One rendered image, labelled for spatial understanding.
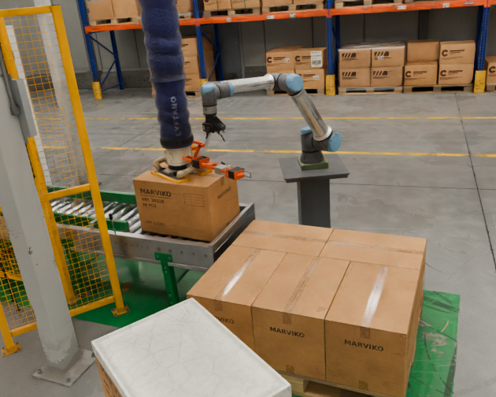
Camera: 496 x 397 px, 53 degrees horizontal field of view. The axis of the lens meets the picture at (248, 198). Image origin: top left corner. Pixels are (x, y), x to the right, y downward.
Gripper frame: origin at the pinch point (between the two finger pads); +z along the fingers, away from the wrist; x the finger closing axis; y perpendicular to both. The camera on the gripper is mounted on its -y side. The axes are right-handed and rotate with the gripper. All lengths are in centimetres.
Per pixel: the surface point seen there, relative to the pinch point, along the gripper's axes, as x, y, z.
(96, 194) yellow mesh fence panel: 59, 58, 29
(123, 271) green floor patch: 29, 111, 122
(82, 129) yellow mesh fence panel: 59, 58, -15
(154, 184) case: 23, 43, 29
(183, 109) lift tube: 0.0, 31.9, -18.9
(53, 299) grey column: 109, 27, 70
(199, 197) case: 10.0, 11.0, 34.8
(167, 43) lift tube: 6, 30, -61
